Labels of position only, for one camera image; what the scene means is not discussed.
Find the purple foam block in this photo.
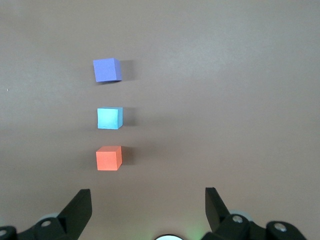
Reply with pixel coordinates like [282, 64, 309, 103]
[92, 57, 123, 83]

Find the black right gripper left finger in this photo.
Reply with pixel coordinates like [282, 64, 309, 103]
[0, 188, 93, 240]

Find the light blue foam block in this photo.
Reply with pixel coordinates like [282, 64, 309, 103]
[96, 107, 124, 130]

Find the brown table cover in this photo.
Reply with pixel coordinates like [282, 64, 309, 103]
[0, 0, 320, 240]

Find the orange foam block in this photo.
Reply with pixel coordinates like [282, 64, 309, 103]
[96, 145, 123, 172]

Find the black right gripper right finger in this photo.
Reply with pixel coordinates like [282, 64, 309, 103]
[201, 187, 309, 240]

